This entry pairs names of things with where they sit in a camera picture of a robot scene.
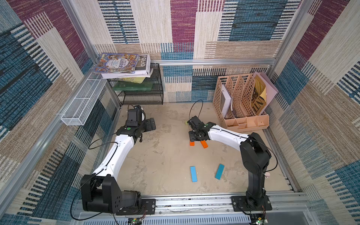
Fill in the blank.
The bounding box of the colourful illustrated book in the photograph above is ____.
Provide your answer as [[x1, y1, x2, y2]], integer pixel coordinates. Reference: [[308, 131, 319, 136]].
[[93, 53, 140, 73]]

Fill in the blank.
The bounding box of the teal building block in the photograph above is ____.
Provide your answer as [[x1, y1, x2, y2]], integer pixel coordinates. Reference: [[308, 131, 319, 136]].
[[215, 164, 225, 180]]

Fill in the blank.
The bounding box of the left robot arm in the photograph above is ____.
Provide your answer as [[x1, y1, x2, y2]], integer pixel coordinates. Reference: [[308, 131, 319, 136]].
[[80, 118, 156, 214]]

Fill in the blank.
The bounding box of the black and white Folio book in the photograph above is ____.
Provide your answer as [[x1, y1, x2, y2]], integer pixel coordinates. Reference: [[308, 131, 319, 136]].
[[98, 54, 154, 79]]

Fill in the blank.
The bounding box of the black wire shelf rack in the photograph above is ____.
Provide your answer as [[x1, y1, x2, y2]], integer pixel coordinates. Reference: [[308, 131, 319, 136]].
[[108, 63, 164, 106]]

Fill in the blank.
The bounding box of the green folder on shelf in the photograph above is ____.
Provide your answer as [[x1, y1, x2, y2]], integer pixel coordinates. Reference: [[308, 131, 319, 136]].
[[112, 81, 153, 92]]

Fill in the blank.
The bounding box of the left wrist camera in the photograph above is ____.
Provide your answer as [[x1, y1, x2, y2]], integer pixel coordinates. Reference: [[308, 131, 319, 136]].
[[126, 105, 146, 127]]

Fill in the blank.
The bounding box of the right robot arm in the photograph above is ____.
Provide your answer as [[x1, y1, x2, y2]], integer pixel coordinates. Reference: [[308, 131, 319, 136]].
[[187, 116, 272, 212]]

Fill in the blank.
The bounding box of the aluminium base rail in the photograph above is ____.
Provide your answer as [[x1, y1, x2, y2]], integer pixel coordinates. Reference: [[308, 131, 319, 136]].
[[70, 191, 319, 225]]

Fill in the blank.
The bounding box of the yellow black magazine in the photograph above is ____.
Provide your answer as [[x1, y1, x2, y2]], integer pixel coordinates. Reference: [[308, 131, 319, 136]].
[[251, 75, 267, 115]]

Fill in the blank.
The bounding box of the white box in organizer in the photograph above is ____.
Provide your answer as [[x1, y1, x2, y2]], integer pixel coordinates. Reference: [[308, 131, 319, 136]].
[[220, 84, 232, 119]]

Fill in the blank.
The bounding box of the white wire mesh basket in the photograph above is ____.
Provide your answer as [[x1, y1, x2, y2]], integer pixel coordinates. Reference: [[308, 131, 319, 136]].
[[61, 73, 107, 126]]

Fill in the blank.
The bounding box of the pink folder in organizer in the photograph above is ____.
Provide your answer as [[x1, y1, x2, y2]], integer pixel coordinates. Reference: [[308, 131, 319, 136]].
[[253, 72, 278, 113]]

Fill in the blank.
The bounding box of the pink desk file organizer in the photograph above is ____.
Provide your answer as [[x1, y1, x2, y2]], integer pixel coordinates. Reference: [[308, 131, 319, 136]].
[[213, 74, 270, 133]]

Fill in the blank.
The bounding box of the light blue building block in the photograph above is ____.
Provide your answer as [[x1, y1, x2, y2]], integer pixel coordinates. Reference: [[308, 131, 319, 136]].
[[190, 166, 197, 182]]

